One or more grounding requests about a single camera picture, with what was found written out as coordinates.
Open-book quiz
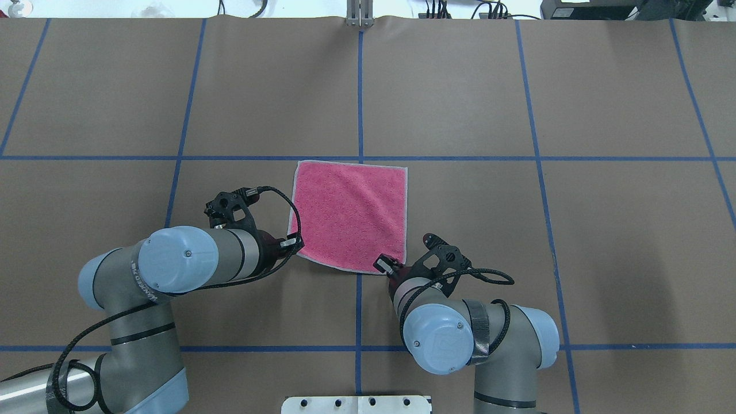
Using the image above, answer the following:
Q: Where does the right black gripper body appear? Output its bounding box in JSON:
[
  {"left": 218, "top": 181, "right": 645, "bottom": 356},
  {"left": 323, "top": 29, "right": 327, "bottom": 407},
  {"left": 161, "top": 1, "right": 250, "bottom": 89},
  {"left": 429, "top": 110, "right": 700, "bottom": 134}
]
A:
[{"left": 386, "top": 262, "right": 420, "bottom": 294}]

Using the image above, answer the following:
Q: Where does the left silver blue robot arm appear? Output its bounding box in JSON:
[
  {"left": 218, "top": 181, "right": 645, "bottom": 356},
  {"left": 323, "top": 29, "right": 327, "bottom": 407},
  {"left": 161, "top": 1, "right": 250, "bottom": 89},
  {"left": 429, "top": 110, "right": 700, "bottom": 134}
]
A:
[{"left": 2, "top": 226, "right": 303, "bottom": 413}]

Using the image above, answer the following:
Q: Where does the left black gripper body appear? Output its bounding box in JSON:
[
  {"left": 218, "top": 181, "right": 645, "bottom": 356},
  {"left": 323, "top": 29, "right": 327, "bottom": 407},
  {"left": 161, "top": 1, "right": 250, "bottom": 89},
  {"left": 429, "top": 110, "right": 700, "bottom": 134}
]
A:
[{"left": 256, "top": 230, "right": 286, "bottom": 274}]

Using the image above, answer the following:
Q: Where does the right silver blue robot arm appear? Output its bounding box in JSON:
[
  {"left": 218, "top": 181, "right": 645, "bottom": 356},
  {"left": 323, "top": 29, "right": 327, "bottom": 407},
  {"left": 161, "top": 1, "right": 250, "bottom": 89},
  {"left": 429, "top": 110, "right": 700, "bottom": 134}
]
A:
[{"left": 374, "top": 247, "right": 560, "bottom": 413}]

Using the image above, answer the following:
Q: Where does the black box with label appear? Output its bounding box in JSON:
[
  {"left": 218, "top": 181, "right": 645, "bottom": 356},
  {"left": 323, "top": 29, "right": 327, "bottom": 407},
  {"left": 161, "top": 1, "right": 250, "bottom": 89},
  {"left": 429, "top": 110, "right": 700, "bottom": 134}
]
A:
[{"left": 539, "top": 1, "right": 637, "bottom": 21}]

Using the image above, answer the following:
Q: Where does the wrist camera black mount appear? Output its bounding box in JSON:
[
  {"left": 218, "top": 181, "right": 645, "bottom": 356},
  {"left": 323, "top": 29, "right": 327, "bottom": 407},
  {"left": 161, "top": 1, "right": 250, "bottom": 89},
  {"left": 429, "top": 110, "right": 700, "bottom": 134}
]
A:
[
  {"left": 204, "top": 187, "right": 260, "bottom": 232},
  {"left": 412, "top": 233, "right": 472, "bottom": 280}
]

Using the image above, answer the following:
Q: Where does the aluminium frame post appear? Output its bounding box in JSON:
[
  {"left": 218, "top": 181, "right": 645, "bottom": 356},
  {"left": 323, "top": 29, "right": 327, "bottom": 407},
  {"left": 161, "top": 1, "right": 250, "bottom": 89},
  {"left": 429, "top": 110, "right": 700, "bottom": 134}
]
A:
[{"left": 345, "top": 0, "right": 375, "bottom": 28}]

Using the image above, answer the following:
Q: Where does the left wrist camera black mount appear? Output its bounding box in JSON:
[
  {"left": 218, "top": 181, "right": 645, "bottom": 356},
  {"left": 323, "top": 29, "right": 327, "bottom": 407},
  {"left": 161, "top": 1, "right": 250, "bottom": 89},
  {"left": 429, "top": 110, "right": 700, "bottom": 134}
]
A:
[{"left": 204, "top": 187, "right": 260, "bottom": 232}]

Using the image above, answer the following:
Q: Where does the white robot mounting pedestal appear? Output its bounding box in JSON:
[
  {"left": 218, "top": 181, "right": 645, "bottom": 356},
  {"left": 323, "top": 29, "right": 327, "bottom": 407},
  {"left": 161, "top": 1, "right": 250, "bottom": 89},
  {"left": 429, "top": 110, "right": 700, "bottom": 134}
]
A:
[{"left": 281, "top": 395, "right": 433, "bottom": 413}]

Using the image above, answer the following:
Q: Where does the pink and grey towel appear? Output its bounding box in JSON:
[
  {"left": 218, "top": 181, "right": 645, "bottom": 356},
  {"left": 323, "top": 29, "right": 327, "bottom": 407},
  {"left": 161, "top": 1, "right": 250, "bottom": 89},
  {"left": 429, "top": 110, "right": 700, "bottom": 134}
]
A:
[{"left": 287, "top": 160, "right": 408, "bottom": 274}]

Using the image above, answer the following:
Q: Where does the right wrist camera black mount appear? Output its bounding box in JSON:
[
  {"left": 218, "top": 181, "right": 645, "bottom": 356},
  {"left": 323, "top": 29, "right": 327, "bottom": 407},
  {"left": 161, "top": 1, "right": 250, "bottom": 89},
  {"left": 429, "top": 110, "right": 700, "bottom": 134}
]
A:
[{"left": 412, "top": 233, "right": 472, "bottom": 280}]

